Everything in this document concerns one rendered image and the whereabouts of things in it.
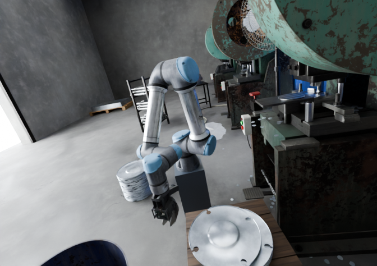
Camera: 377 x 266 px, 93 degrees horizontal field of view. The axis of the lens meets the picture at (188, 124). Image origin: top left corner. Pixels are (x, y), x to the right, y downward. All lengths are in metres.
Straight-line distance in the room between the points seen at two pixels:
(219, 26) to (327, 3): 1.81
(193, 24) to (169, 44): 1.15
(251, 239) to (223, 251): 0.12
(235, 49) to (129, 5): 6.34
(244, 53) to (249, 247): 1.99
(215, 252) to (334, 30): 0.80
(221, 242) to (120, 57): 7.87
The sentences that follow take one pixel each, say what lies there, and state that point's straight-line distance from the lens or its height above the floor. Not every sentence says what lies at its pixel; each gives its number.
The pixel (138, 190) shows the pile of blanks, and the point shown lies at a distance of 1.72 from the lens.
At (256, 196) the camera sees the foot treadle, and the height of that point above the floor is 0.16.
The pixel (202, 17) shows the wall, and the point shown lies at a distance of 7.72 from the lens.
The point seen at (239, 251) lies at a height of 0.39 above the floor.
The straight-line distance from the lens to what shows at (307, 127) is 0.98.
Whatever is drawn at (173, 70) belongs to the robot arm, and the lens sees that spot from 0.82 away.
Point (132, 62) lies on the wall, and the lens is 8.09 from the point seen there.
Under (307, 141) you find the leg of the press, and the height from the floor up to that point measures 0.64.
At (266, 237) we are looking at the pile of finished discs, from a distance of 0.88.
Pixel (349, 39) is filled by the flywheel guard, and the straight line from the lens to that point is 0.65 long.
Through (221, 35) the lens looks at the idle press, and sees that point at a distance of 2.34.
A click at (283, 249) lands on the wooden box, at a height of 0.35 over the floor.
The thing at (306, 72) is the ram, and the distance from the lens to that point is 1.07.
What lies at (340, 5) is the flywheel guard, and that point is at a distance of 0.63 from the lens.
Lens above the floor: 1.07
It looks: 20 degrees down
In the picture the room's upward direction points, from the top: 12 degrees counter-clockwise
